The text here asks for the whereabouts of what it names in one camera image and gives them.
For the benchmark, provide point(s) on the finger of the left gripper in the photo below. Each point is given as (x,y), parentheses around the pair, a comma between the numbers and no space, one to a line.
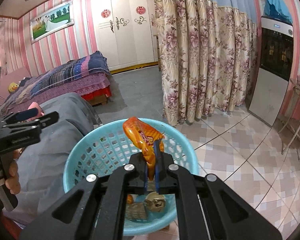
(13,118)
(41,122)

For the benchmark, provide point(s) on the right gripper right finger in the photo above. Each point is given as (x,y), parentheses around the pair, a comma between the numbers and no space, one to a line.
(206,207)

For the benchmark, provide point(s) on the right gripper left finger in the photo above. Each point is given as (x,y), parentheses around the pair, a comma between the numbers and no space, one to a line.
(93,209)

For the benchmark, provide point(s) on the orange tangerine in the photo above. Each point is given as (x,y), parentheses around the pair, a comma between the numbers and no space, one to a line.
(130,199)

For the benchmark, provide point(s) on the light blue plastic basket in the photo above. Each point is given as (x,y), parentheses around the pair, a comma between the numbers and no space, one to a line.
(107,148)

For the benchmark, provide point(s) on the orange snack wrapper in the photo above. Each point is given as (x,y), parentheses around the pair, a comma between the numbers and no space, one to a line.
(143,137)

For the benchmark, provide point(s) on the left hand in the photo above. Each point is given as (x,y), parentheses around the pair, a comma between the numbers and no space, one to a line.
(12,183)

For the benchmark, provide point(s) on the yellow duck plush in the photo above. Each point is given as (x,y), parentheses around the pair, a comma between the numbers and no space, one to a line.
(12,87)

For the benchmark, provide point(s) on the blue-grey table cloth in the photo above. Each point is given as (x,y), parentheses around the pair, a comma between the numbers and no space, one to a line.
(41,165)

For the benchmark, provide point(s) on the bed with plaid quilt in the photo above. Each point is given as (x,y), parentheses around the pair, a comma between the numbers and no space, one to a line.
(88,77)

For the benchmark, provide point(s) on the framed wedding picture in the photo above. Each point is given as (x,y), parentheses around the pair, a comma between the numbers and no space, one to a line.
(51,21)

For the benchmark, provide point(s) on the metal chair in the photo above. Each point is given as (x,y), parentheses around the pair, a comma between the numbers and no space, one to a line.
(292,122)

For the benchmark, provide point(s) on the white wardrobe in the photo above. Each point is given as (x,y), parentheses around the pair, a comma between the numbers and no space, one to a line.
(124,32)

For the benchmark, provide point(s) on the floral curtain right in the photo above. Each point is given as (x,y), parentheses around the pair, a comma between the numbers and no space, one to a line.
(208,54)

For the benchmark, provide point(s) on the blue cloth on refrigerator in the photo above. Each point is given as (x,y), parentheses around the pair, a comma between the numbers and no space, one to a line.
(277,9)

